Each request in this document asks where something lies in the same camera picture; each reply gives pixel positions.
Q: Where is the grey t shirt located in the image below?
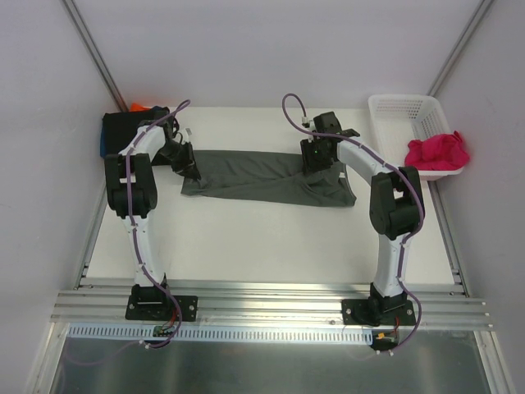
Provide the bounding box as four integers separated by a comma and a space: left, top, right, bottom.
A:
181, 150, 357, 208

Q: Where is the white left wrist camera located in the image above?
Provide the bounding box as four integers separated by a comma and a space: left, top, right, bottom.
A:
184, 128, 192, 142

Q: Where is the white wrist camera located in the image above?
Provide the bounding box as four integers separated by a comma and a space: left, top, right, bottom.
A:
184, 128, 192, 142
301, 117, 315, 130

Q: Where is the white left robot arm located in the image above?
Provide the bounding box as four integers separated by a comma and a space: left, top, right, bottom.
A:
104, 119, 201, 318

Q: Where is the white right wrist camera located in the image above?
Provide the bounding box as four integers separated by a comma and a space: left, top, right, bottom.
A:
301, 117, 315, 130

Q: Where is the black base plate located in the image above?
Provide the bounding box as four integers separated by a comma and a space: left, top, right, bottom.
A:
340, 299, 416, 328
125, 285, 199, 322

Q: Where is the aluminium mounting rail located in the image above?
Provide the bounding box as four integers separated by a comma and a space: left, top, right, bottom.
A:
51, 278, 495, 331

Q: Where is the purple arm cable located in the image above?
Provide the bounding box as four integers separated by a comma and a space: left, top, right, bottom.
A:
281, 94, 426, 357
125, 98, 193, 352

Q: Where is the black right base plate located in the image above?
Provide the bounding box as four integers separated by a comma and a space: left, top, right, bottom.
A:
340, 299, 416, 328

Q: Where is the folded black t shirt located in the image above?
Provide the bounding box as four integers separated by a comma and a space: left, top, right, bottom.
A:
102, 106, 169, 156

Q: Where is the folded blue t shirt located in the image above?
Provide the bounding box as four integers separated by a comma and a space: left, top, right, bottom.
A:
99, 127, 107, 158

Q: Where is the aluminium corner frame post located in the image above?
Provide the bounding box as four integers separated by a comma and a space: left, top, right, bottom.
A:
427, 0, 496, 98

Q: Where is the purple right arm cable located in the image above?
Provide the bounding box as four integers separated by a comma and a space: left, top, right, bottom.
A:
281, 94, 426, 357

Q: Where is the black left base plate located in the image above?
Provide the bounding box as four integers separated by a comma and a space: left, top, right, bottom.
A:
125, 285, 199, 322

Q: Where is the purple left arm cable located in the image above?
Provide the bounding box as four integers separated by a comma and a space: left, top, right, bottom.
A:
125, 98, 193, 352

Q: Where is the aluminium left frame post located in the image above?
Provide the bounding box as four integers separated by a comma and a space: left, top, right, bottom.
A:
60, 0, 129, 112

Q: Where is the pink t shirt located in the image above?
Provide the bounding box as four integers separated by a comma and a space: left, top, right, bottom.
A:
404, 131, 470, 171

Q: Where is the white plastic basket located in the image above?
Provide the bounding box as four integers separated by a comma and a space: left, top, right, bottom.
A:
367, 94, 457, 165

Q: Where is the folded orange t shirt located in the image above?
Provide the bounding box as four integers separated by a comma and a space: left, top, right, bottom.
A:
130, 103, 152, 112

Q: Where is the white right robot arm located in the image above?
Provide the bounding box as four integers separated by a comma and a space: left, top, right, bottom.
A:
300, 112, 425, 327

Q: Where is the white slotted cable duct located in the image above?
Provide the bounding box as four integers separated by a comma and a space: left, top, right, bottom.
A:
68, 323, 372, 346

